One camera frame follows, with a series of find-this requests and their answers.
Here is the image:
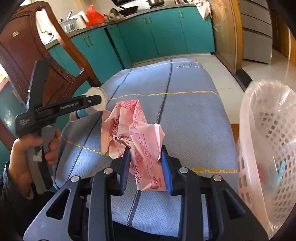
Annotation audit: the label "grey refrigerator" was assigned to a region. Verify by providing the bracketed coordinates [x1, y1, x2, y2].
[238, 0, 273, 64]

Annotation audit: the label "striped paper cup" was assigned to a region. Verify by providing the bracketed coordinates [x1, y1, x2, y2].
[69, 87, 107, 122]

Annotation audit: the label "red plastic bag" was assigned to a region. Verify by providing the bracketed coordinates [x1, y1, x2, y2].
[85, 4, 105, 27]

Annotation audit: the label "light blue cloth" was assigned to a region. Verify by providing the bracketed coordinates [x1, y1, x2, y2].
[265, 159, 287, 192]

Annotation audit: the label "blue checked tablecloth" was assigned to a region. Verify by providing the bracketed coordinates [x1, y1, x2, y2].
[54, 58, 239, 239]

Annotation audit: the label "teal kitchen cabinets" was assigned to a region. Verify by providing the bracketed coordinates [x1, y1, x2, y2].
[0, 6, 216, 176]

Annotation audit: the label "steel kettle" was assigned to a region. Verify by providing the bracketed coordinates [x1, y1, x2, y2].
[109, 8, 121, 21]

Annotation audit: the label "white plastic laundry basket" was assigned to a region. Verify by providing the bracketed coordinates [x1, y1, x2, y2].
[237, 80, 295, 238]

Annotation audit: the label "dish rack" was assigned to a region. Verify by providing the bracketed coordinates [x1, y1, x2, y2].
[60, 18, 77, 33]

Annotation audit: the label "black frying pan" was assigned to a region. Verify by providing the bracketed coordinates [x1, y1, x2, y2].
[119, 6, 138, 16]

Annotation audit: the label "wooden door panel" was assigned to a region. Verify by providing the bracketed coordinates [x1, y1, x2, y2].
[210, 0, 243, 75]

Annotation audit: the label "brown wooden chair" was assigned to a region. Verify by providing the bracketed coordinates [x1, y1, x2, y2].
[1, 1, 102, 105]

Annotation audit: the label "pink printed paper wrapper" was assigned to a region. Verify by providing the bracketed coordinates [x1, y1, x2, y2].
[100, 100, 166, 191]

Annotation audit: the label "person's left hand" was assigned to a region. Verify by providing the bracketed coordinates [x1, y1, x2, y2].
[7, 128, 62, 200]

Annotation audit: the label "pink hanging towel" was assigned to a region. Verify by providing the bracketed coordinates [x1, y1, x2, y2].
[192, 0, 211, 20]

